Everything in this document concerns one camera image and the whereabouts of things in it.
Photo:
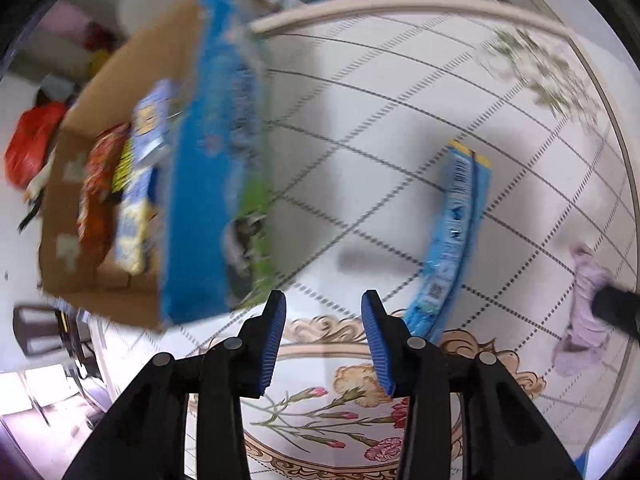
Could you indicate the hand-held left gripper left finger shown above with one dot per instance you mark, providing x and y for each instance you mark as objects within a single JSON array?
[{"x": 272, "y": 340}]

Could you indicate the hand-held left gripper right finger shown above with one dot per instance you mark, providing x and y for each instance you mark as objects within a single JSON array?
[{"x": 377, "y": 345}]

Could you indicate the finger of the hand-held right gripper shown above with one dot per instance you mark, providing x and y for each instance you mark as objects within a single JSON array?
[{"x": 620, "y": 310}]

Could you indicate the purple soft cloth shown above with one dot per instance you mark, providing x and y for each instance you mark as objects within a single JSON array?
[{"x": 582, "y": 330}]

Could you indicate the cardboard box blue print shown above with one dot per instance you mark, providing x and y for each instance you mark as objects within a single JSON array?
[{"x": 210, "y": 185}]

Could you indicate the blue white snack packet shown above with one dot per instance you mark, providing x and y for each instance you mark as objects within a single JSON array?
[{"x": 135, "y": 220}]

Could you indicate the black yellow snack packet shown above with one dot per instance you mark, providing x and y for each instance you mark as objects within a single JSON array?
[{"x": 122, "y": 165}]

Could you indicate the red snack packet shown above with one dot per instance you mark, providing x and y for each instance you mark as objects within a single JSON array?
[{"x": 100, "y": 185}]

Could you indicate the light blue snack packet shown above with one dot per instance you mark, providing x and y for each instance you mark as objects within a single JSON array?
[{"x": 152, "y": 120}]

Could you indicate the floral printed tablecloth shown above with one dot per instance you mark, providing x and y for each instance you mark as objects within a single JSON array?
[{"x": 350, "y": 110}]

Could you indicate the orange plastic bag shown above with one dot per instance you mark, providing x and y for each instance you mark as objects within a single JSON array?
[{"x": 32, "y": 145}]

